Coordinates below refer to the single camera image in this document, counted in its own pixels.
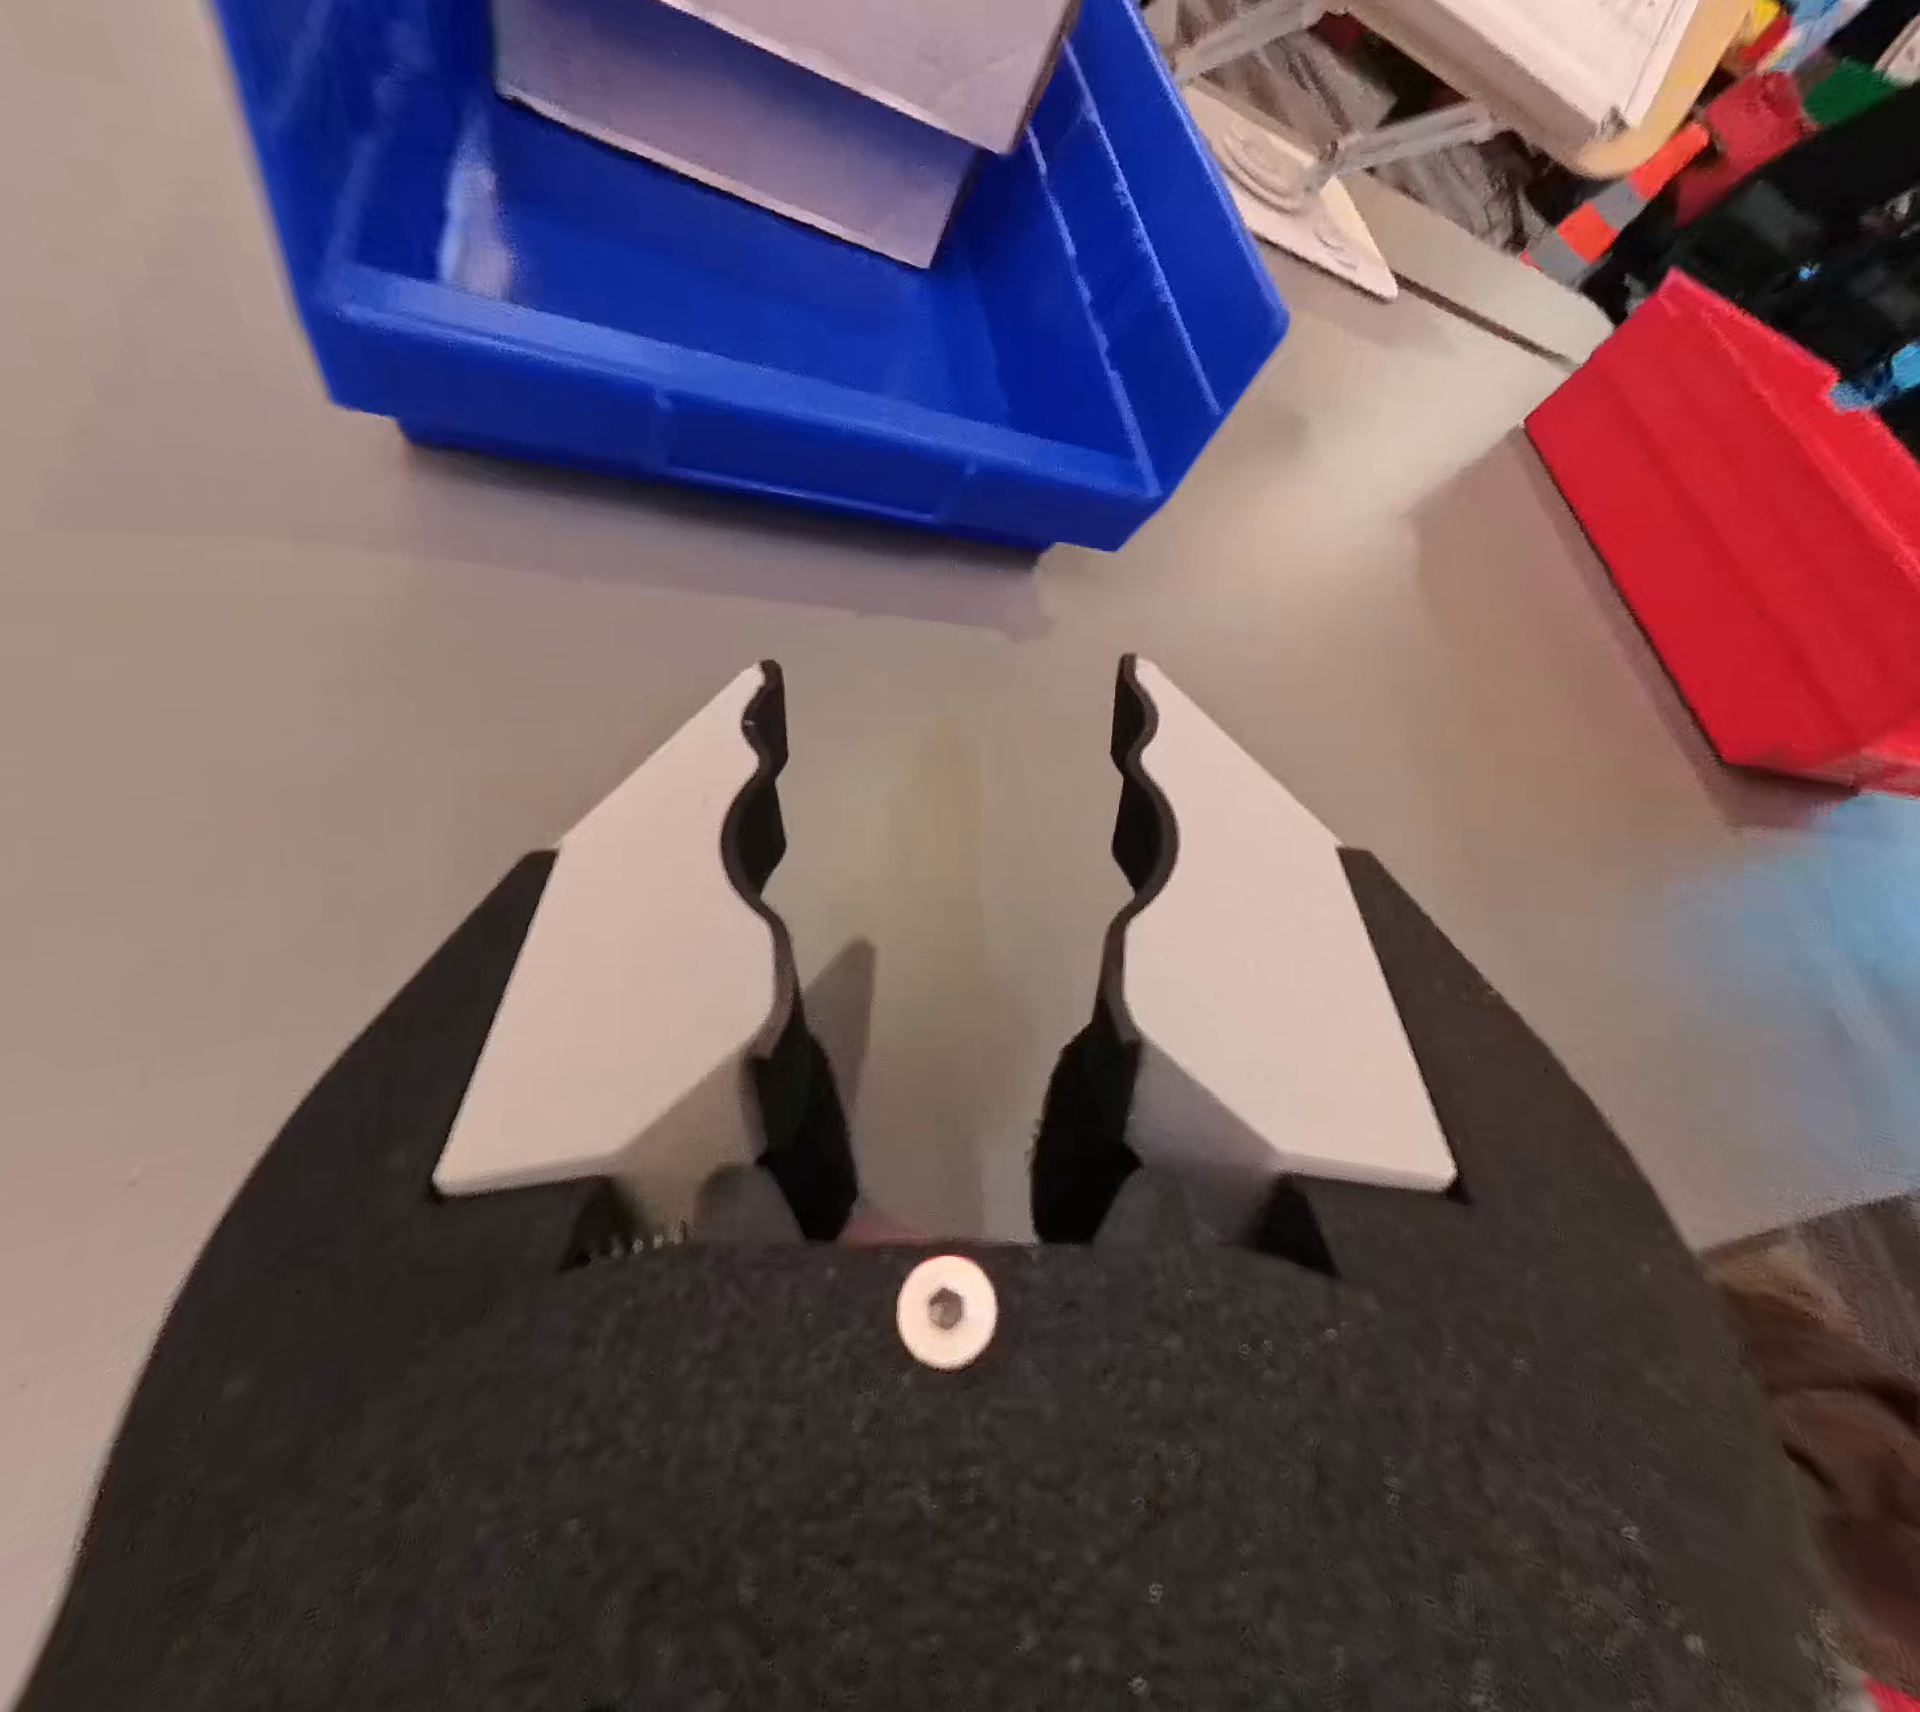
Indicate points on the red plastic bin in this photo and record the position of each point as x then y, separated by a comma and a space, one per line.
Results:
1755, 542

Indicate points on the blue plastic bin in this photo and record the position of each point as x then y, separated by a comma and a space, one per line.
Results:
750, 392

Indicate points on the orange and grey striped bar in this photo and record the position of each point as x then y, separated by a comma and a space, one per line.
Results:
1613, 213

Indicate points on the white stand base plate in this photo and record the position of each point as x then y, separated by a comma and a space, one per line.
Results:
1320, 220

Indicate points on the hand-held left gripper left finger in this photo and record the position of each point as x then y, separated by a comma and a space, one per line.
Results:
601, 993

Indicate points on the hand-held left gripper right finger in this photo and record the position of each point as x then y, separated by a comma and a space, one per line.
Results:
1275, 993

